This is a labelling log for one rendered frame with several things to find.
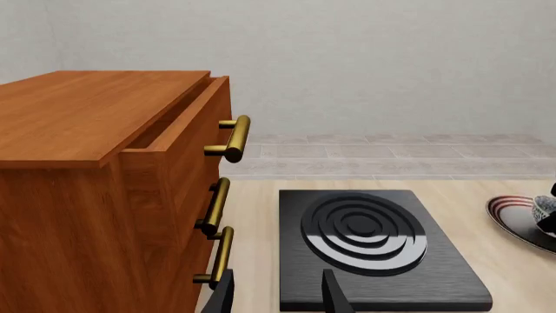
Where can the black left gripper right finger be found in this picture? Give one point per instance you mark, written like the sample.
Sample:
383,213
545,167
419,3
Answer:
334,298

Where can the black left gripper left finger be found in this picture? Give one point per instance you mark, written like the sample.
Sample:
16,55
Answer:
221,298

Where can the flat black stove plate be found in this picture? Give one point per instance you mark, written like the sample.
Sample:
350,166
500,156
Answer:
391,287

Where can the plate with red rings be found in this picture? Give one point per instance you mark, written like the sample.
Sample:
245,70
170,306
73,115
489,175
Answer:
512,218

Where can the black patterned bowl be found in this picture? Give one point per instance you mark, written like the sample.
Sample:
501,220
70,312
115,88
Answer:
546,208

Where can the wooden cabinet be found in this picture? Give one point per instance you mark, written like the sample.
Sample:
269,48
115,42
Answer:
61,208

